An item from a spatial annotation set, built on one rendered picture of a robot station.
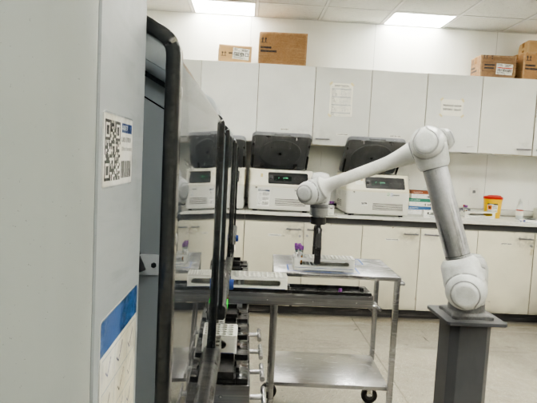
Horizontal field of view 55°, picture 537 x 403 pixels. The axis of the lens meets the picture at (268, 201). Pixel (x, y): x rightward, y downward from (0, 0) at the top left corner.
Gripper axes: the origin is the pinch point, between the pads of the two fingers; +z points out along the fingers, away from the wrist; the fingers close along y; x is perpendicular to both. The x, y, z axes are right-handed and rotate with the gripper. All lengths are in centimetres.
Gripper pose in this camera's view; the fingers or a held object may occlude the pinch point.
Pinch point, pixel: (316, 257)
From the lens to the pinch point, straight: 253.3
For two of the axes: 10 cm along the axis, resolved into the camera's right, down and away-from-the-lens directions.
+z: -0.5, 10.0, 0.8
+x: -10.0, -0.5, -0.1
